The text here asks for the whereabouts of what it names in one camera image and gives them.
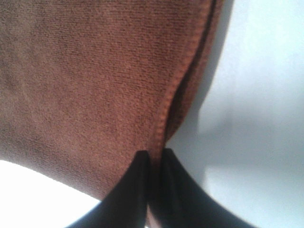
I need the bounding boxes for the brown towel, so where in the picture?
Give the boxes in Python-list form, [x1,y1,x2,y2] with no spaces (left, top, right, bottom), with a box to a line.
[0,0,225,226]

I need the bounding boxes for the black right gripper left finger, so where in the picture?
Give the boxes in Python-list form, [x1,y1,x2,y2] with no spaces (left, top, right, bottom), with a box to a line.
[69,151,150,228]

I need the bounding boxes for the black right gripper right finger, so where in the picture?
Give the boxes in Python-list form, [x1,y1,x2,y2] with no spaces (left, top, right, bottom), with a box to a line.
[149,148,252,228]

